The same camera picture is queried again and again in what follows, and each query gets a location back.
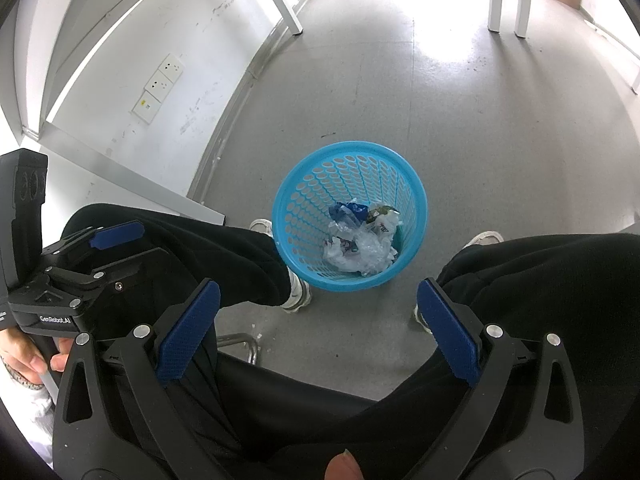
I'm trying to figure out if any white table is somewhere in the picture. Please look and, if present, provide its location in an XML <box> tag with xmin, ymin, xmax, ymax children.
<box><xmin>0</xmin><ymin>0</ymin><xmax>261</xmax><ymax>226</ymax></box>

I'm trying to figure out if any white right shoe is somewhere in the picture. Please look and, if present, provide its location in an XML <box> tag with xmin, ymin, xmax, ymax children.
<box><xmin>412</xmin><ymin>230</ymin><xmax>506</xmax><ymax>334</ymax></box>

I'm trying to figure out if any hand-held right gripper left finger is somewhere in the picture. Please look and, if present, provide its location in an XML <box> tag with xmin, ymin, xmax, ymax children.
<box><xmin>52</xmin><ymin>278</ymin><xmax>236</xmax><ymax>480</ymax></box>

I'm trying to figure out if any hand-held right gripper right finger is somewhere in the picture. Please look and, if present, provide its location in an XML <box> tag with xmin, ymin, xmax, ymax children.
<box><xmin>416</xmin><ymin>277</ymin><xmax>586</xmax><ymax>480</ymax></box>

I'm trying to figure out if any person's left hand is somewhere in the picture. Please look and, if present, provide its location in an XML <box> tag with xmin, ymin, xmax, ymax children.
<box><xmin>0</xmin><ymin>332</ymin><xmax>74</xmax><ymax>386</ymax></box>

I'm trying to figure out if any chrome metal chair tube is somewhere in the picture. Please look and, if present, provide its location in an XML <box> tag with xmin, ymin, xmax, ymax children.
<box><xmin>217</xmin><ymin>332</ymin><xmax>260</xmax><ymax>365</ymax></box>

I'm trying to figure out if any white left shoe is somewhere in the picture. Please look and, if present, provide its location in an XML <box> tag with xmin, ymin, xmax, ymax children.
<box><xmin>249</xmin><ymin>217</ymin><xmax>314</xmax><ymax>314</ymax></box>

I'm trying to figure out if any clear plastic wrap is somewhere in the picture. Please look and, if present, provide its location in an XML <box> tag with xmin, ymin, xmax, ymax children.
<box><xmin>350</xmin><ymin>232</ymin><xmax>396</xmax><ymax>276</ymax></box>

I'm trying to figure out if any person's left leg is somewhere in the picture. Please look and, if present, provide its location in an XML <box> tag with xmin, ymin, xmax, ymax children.
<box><xmin>60</xmin><ymin>203</ymin><xmax>361</xmax><ymax>480</ymax></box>

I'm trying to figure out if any person's right hand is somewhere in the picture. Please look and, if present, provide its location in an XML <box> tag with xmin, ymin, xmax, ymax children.
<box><xmin>325</xmin><ymin>450</ymin><xmax>364</xmax><ymax>480</ymax></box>

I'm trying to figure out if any white wall socket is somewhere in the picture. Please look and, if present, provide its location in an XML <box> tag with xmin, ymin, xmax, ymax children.
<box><xmin>145</xmin><ymin>71</ymin><xmax>174</xmax><ymax>96</ymax></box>
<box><xmin>159</xmin><ymin>54</ymin><xmax>185</xmax><ymax>80</ymax></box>

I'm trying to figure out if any person's leg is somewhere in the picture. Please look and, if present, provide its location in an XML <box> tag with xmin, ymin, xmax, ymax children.
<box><xmin>60</xmin><ymin>203</ymin><xmax>361</xmax><ymax>480</ymax></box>
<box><xmin>320</xmin><ymin>232</ymin><xmax>640</xmax><ymax>480</ymax></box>

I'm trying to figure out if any blue wrapper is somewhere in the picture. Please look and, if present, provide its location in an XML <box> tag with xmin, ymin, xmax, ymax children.
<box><xmin>327</xmin><ymin>201</ymin><xmax>368</xmax><ymax>226</ymax></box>

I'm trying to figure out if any person's left forearm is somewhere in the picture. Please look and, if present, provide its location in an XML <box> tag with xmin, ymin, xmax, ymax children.
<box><xmin>0</xmin><ymin>375</ymin><xmax>57</xmax><ymax>461</ymax></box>

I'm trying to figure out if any blue plastic waste basket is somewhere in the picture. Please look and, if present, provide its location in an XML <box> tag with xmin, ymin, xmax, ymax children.
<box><xmin>272</xmin><ymin>141</ymin><xmax>429</xmax><ymax>293</ymax></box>

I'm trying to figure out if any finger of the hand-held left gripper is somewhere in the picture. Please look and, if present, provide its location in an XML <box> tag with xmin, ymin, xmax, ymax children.
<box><xmin>70</xmin><ymin>247</ymin><xmax>169</xmax><ymax>311</ymax></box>
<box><xmin>42</xmin><ymin>220</ymin><xmax>146</xmax><ymax>271</ymax></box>

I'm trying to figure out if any white shoe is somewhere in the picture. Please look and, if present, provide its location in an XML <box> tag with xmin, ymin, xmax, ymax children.
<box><xmin>249</xmin><ymin>217</ymin><xmax>314</xmax><ymax>314</ymax></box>
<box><xmin>412</xmin><ymin>230</ymin><xmax>506</xmax><ymax>334</ymax></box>

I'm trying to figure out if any person's right leg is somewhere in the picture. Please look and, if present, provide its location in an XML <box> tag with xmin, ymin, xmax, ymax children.
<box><xmin>320</xmin><ymin>232</ymin><xmax>640</xmax><ymax>480</ymax></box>

